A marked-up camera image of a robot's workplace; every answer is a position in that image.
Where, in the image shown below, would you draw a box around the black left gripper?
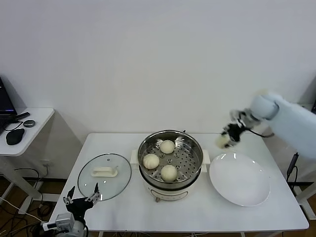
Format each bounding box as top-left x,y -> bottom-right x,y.
63,182 -> 103,218

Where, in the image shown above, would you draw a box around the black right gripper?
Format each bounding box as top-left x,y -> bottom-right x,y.
221,123 -> 247,149

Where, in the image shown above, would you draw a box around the white steamed baozi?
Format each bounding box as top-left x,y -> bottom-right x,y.
159,139 -> 175,155
143,154 -> 160,170
160,164 -> 178,182
215,135 -> 234,149

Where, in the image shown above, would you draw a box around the glass lid with white handle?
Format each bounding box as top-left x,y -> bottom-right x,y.
77,153 -> 132,202

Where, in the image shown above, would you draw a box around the large white plate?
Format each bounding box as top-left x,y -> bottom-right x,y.
208,152 -> 271,207

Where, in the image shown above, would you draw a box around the black computer mouse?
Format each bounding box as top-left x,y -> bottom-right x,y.
5,128 -> 26,146

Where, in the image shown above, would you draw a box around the white side table with laptop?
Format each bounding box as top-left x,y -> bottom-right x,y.
0,107 -> 55,215

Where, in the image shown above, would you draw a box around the white side table with label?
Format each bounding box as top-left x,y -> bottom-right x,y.
287,181 -> 316,220

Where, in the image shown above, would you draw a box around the black bar-shaped device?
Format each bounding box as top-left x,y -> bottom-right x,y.
12,112 -> 30,123

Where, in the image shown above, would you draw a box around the black laptop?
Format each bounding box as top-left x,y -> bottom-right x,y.
0,76 -> 18,136

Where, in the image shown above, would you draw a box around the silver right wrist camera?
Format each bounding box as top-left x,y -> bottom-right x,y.
229,108 -> 251,124

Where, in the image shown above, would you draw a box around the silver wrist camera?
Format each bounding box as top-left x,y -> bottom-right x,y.
229,108 -> 251,124
42,213 -> 75,232

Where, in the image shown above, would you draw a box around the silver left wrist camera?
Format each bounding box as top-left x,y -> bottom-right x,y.
42,213 -> 75,232

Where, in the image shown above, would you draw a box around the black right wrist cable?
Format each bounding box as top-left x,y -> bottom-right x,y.
248,128 -> 275,138

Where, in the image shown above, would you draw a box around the black coiled floor cable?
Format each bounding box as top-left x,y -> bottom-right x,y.
36,202 -> 51,219

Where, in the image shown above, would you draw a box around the steel steamer basket white handles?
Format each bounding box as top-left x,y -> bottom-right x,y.
130,130 -> 211,189

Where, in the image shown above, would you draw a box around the white wall outlet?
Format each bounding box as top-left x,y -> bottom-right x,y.
40,159 -> 54,171

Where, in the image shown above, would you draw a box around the black floor cable loop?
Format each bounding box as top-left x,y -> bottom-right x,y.
13,168 -> 44,198

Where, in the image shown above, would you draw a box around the black cable with inline block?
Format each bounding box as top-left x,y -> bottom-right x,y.
286,152 -> 301,184

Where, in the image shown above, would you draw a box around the white floor cable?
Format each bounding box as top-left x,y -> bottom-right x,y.
0,197 -> 47,227

